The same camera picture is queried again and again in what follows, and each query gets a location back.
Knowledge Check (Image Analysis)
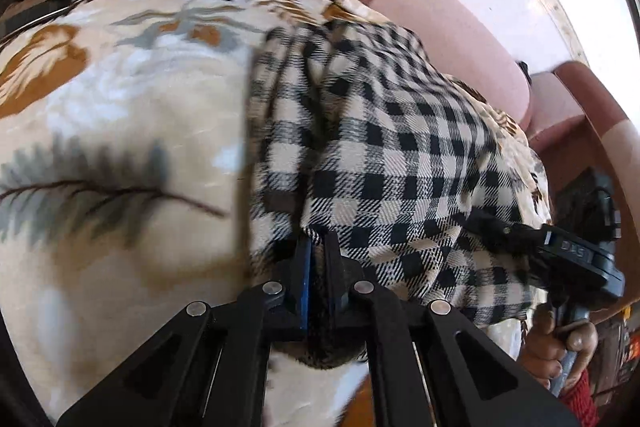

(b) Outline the pink and brown sofa cushion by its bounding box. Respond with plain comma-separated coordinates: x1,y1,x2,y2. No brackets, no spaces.
527,72,587,144

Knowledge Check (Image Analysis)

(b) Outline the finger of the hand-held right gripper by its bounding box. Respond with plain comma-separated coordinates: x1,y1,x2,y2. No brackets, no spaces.
465,208,547,254

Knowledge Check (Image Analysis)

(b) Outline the black and cream checkered jacket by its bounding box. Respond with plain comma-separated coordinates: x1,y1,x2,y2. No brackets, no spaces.
247,19,543,370

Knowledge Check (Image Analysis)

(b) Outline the pink quilted sofa back cushion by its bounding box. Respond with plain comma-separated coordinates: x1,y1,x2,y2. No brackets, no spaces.
335,0,533,132

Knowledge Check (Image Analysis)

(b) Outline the cream leaf print blanket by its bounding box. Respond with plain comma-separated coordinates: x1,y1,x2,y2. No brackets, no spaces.
0,0,551,427

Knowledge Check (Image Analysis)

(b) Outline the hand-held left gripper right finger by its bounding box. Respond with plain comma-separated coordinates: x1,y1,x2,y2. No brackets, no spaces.
320,232,581,427

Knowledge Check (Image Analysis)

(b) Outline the person's right forearm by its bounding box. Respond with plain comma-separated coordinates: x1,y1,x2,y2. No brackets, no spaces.
557,367,601,427

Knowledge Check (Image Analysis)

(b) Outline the person's right hand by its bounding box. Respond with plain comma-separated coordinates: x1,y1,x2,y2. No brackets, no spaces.
520,304,598,389

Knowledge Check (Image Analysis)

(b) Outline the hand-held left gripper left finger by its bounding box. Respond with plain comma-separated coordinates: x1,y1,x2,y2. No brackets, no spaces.
55,239,312,427

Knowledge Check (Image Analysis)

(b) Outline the brown sofa armrest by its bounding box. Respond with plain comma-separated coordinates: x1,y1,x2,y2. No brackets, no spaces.
530,59,640,328

